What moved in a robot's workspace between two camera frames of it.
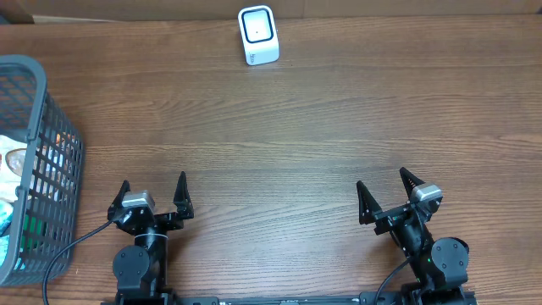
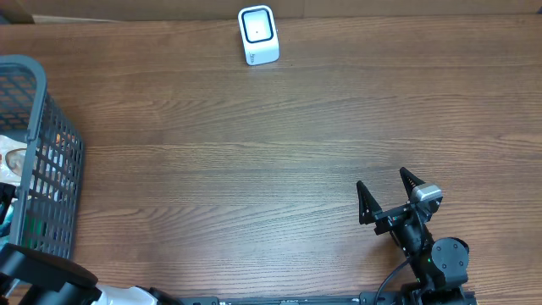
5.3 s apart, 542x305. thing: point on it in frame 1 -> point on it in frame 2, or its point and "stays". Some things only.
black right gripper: [369, 207] stays
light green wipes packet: [6, 222] stays
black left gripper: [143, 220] -> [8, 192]
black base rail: [410, 297] stays
